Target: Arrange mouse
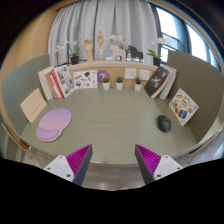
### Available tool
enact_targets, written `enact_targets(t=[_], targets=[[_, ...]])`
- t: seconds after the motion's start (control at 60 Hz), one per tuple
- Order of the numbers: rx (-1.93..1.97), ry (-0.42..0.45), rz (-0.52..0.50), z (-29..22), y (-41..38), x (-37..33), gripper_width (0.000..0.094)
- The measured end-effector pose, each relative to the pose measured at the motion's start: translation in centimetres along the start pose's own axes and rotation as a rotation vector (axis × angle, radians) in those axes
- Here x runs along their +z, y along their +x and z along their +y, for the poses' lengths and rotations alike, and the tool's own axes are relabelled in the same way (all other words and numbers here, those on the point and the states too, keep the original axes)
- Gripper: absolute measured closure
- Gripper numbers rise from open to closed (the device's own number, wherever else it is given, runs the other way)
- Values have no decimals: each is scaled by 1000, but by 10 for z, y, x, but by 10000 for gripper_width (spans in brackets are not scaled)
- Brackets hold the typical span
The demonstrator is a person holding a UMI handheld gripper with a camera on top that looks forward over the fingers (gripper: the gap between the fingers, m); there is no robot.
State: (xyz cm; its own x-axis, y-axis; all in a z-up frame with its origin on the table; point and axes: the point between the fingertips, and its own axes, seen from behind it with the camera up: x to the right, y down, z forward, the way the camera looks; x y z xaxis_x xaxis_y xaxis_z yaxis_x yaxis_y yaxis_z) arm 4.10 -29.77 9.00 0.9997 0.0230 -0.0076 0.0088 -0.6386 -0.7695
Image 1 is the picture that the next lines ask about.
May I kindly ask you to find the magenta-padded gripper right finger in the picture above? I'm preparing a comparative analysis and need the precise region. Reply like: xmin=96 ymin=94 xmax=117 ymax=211
xmin=134 ymin=143 xmax=184 ymax=185

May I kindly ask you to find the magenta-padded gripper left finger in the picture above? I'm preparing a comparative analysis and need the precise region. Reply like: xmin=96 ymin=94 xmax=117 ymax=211
xmin=43 ymin=143 xmax=94 ymax=187

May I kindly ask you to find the black computer mouse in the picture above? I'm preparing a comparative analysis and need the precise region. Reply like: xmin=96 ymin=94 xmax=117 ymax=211
xmin=157 ymin=114 xmax=172 ymax=133

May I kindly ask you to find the purple mouse pad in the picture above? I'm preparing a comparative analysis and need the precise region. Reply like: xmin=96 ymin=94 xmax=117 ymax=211
xmin=35 ymin=107 xmax=73 ymax=143

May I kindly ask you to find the white sheet with large stickers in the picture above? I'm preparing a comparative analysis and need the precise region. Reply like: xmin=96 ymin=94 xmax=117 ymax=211
xmin=168 ymin=87 xmax=200 ymax=127

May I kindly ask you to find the beige booklet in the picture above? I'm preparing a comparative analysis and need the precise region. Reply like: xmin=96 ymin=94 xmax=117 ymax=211
xmin=19 ymin=88 xmax=48 ymax=124

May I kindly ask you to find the red book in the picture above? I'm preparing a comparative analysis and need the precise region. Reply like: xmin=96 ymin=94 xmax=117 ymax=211
xmin=49 ymin=68 xmax=66 ymax=99

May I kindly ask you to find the tan book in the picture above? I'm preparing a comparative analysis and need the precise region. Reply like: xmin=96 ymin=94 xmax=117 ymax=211
xmin=44 ymin=69 xmax=60 ymax=100

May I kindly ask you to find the picture-cover magazine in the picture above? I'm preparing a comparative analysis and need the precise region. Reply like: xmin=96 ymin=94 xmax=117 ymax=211
xmin=53 ymin=64 xmax=76 ymax=99

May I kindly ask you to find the white sheet with small stickers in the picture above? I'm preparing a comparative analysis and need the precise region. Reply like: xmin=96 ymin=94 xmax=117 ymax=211
xmin=72 ymin=69 xmax=99 ymax=90

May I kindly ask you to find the green desk partition panel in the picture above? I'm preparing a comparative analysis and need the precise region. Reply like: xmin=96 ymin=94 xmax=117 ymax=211
xmin=166 ymin=50 xmax=224 ymax=144
xmin=0 ymin=54 xmax=51 ymax=134

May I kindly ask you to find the round purple sign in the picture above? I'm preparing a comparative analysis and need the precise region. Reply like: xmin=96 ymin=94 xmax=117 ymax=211
xmin=97 ymin=69 xmax=111 ymax=84

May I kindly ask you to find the white orchid in black pot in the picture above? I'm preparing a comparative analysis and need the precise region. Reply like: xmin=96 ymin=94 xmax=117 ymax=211
xmin=145 ymin=37 xmax=171 ymax=67
xmin=54 ymin=39 xmax=81 ymax=66
xmin=109 ymin=34 xmax=128 ymax=51

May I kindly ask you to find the black horse figure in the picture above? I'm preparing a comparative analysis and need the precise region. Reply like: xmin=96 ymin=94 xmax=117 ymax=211
xmin=127 ymin=45 xmax=144 ymax=62

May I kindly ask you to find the pink horse figure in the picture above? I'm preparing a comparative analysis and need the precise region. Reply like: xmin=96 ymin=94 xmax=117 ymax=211
xmin=109 ymin=44 xmax=127 ymax=63

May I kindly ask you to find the wooden hand model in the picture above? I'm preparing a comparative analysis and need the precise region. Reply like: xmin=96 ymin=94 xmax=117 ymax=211
xmin=81 ymin=37 xmax=95 ymax=63

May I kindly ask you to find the window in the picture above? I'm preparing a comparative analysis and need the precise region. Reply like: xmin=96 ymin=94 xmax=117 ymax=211
xmin=148 ymin=3 xmax=223 ymax=71

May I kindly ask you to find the wooden mannequin figure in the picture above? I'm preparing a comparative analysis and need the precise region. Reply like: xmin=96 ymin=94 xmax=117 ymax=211
xmin=96 ymin=30 xmax=108 ymax=61

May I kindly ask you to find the grey curtain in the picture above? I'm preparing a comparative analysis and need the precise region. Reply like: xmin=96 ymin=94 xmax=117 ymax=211
xmin=47 ymin=0 xmax=158 ymax=66

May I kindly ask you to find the white wall socket plate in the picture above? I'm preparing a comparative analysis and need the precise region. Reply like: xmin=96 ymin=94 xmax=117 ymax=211
xmin=124 ymin=67 xmax=137 ymax=80
xmin=139 ymin=68 xmax=151 ymax=81

